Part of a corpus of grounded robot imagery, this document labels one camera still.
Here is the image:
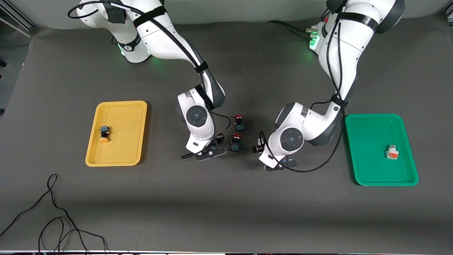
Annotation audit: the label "loose black cable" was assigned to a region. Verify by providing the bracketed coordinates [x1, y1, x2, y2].
[0, 174, 108, 254]

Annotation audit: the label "green plastic tray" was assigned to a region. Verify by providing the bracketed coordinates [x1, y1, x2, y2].
[345, 113, 419, 186]

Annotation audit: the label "yellow plastic tray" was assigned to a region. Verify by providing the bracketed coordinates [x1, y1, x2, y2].
[85, 101, 148, 167]

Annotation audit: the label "black left arm base cables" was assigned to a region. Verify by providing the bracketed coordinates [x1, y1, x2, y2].
[267, 20, 317, 40]

